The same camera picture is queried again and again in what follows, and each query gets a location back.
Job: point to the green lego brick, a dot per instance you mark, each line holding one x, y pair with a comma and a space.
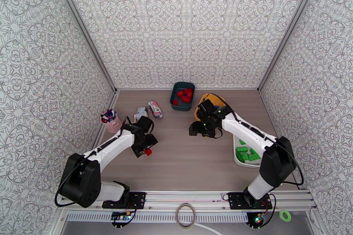
253, 157
242, 149
242, 142
240, 157
252, 151

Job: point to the teal plastic container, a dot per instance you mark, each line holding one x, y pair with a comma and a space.
180, 107

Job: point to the yellow plastic container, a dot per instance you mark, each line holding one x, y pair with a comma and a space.
218, 99

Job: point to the pink metal pen cup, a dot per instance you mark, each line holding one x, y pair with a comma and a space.
114, 126

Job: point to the white plastic container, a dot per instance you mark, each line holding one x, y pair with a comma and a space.
235, 148

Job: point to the red white snack packet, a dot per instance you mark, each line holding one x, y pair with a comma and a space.
155, 108

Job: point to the circuit board with yellow parts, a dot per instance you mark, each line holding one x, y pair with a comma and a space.
121, 217

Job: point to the clear tape roll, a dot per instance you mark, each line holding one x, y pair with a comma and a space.
177, 215

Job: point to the circuit board with green light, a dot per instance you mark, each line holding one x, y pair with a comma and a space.
258, 220

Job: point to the green tape roll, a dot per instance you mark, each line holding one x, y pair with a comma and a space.
281, 215

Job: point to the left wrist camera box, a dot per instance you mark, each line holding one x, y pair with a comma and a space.
145, 124

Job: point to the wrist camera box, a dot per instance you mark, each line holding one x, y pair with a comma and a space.
206, 107
145, 124

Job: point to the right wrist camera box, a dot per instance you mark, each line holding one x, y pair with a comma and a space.
206, 107

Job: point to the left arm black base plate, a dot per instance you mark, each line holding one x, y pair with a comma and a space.
138, 199

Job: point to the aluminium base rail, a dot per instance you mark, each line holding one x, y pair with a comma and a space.
187, 197

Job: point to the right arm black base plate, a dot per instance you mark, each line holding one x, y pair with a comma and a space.
234, 201

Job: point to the aluminium frame post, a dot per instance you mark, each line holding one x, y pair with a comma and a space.
288, 27
83, 27

